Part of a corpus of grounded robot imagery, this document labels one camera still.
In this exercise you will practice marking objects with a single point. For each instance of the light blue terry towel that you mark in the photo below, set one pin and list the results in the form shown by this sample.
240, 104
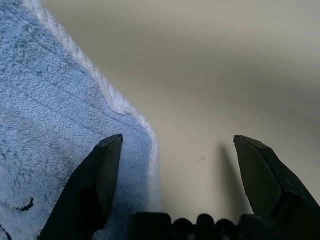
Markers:
50, 100

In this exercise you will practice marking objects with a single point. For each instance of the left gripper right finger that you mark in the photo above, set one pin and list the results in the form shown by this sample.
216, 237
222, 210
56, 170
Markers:
270, 180

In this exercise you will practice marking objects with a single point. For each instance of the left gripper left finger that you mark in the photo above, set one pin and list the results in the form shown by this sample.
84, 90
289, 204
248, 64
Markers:
85, 190

